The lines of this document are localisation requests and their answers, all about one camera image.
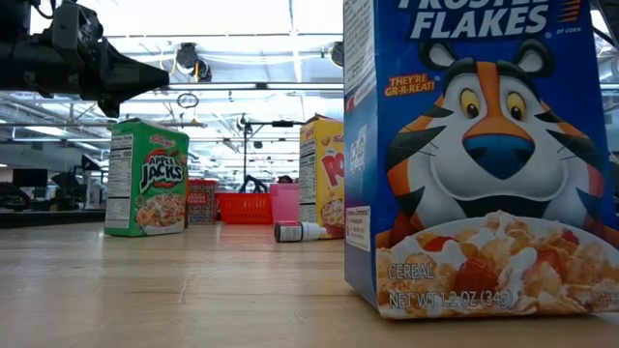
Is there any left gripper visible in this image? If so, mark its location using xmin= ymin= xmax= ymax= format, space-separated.
xmin=45 ymin=36 xmax=171 ymax=120

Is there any green Apple Jacks cereal box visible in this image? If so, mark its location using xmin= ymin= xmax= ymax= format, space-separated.
xmin=103 ymin=118 xmax=191 ymax=238

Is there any yellow Corn Pops cereal box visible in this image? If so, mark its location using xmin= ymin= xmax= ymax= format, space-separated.
xmin=298 ymin=114 xmax=345 ymax=241

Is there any red food colouring bottle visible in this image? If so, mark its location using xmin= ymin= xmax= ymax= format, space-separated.
xmin=274 ymin=220 xmax=329 ymax=244

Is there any blue Frosted Flakes cereal box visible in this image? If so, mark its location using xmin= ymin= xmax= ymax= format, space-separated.
xmin=342 ymin=0 xmax=619 ymax=321

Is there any red-lidded spice tin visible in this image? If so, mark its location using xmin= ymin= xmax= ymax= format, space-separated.
xmin=186 ymin=179 xmax=220 ymax=225

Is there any black monitor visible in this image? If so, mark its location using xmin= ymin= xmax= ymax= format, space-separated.
xmin=12 ymin=167 xmax=49 ymax=189

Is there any red plastic basket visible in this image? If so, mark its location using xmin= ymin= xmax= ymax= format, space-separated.
xmin=215 ymin=192 xmax=274 ymax=226

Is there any pink plastic bin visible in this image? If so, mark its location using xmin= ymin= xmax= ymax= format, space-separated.
xmin=269 ymin=183 xmax=302 ymax=225

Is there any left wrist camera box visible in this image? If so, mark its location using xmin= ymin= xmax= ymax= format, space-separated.
xmin=50 ymin=1 xmax=105 ymax=54

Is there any black camera stand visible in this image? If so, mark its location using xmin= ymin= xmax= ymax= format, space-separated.
xmin=235 ymin=113 xmax=307 ymax=194

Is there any black aluminium table frame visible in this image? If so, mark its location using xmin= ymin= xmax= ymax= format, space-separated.
xmin=0 ymin=208 xmax=106 ymax=230

